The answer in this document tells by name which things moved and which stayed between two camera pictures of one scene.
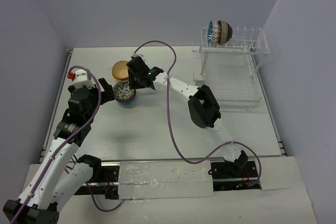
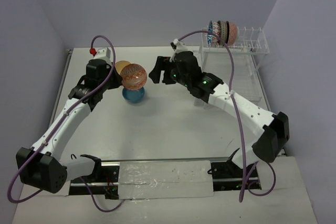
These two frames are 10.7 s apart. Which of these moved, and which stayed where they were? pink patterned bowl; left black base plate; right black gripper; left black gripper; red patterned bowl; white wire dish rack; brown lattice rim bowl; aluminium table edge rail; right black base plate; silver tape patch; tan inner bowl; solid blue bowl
Moved: red patterned bowl; pink patterned bowl; left black gripper; solid blue bowl; right black gripper
Stayed: left black base plate; aluminium table edge rail; tan inner bowl; silver tape patch; brown lattice rim bowl; right black base plate; white wire dish rack
